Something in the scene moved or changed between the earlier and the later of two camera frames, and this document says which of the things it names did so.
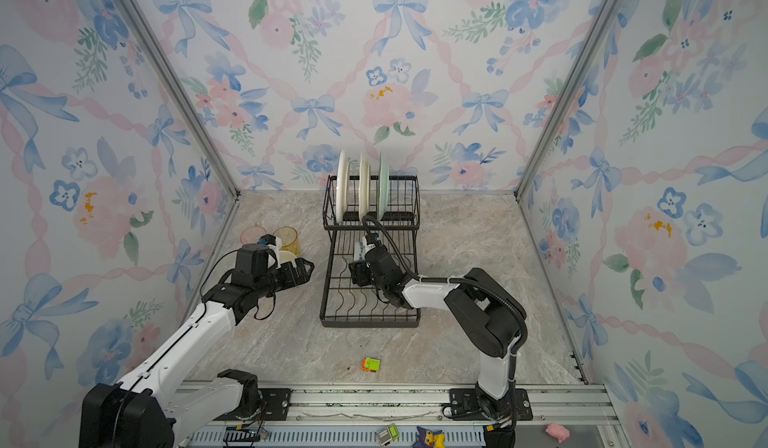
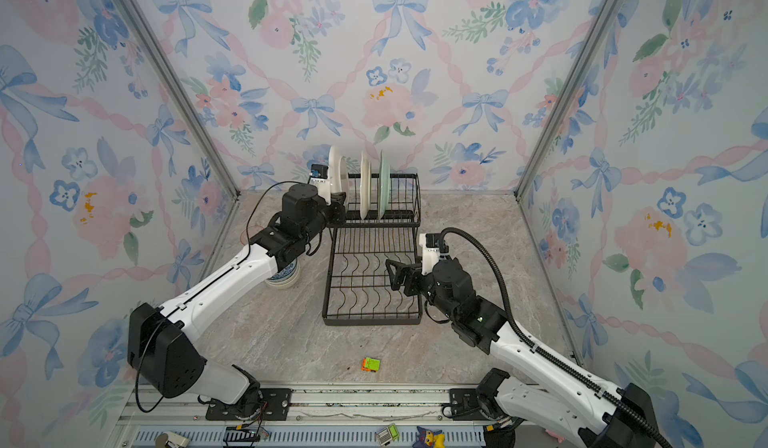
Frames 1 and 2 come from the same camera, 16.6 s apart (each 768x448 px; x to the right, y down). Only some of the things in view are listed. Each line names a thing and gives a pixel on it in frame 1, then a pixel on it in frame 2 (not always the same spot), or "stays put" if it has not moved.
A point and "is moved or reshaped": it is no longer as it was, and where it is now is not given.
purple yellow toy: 430,439 stays put
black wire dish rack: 344,304 stays put
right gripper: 359,273 to 406,271
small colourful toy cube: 369,364 stays put
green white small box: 388,434 stays put
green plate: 383,189 stays put
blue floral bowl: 359,251 is moved or reshaped
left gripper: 303,274 to 337,209
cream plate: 364,189 stays put
